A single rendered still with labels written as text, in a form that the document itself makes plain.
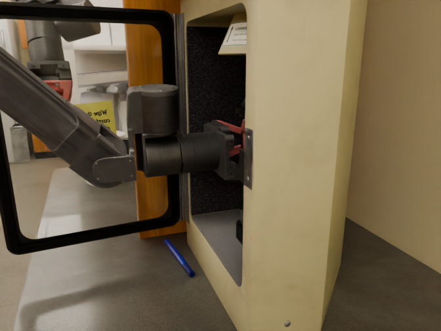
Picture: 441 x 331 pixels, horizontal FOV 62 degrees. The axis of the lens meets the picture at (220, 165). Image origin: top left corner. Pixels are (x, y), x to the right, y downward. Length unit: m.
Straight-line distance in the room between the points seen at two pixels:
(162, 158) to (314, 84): 0.22
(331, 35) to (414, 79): 0.40
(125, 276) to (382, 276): 0.46
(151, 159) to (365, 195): 0.58
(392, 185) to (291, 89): 0.50
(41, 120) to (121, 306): 0.31
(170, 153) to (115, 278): 0.28
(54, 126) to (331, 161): 0.34
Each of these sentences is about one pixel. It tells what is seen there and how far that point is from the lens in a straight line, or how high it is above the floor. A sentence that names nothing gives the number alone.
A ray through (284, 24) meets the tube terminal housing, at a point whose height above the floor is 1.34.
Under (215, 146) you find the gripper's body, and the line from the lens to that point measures 0.53.
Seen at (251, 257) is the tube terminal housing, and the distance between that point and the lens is 0.46.
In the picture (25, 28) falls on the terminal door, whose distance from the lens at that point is 0.65.
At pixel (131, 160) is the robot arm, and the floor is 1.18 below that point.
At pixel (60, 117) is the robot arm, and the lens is 0.49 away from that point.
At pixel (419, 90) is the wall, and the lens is 0.81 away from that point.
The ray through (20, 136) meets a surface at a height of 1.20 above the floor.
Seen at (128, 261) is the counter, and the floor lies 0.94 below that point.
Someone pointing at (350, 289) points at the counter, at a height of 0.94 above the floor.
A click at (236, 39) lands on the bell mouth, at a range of 0.51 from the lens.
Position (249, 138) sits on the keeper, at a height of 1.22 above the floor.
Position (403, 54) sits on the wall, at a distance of 0.85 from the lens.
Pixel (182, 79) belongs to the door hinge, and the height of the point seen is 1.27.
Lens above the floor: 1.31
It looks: 16 degrees down
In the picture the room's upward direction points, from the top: straight up
